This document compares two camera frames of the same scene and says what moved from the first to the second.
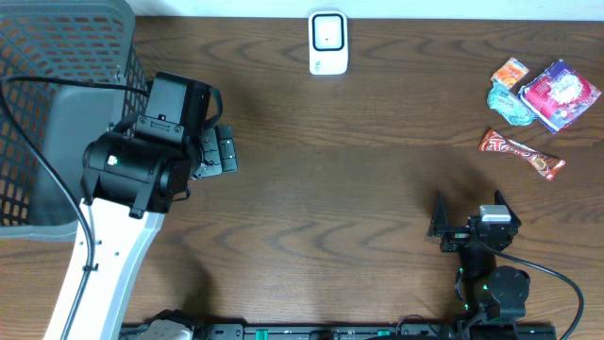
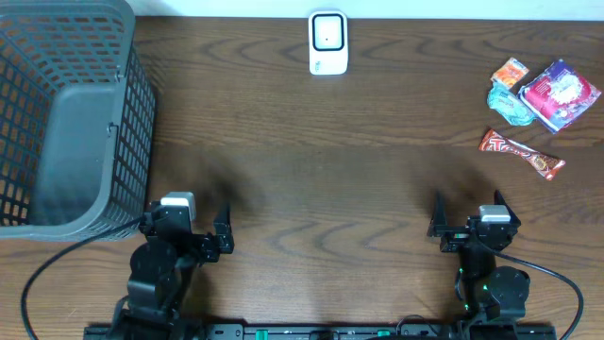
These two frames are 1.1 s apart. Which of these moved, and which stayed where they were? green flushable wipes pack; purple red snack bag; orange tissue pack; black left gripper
Moved: black left gripper
Stayed: orange tissue pack; purple red snack bag; green flushable wipes pack
